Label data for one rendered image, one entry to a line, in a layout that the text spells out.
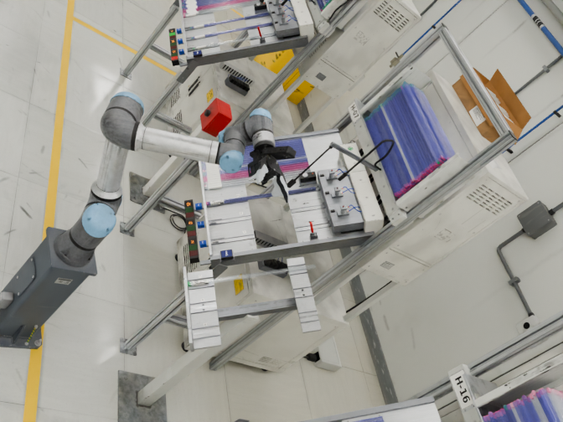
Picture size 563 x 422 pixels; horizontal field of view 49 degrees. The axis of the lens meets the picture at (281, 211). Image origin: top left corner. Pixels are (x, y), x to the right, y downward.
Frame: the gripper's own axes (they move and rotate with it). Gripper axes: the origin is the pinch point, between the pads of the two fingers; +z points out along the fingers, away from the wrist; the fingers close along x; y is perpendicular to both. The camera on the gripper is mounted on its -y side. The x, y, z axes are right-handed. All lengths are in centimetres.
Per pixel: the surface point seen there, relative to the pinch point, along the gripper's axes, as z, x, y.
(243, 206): -45, -50, 52
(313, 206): -41, -69, 27
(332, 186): -47, -70, 17
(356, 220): -26, -72, 9
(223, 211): -43, -44, 60
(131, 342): -3, -49, 125
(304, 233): -26, -63, 31
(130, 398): 22, -51, 127
